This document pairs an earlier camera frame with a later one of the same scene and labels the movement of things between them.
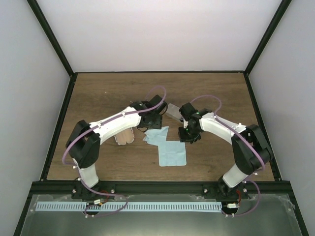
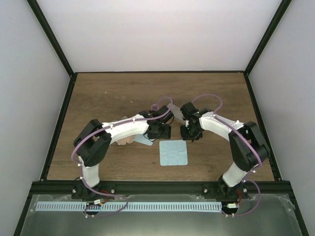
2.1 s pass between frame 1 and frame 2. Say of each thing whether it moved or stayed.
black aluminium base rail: stayed
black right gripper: stayed
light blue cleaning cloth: moved
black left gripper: moved
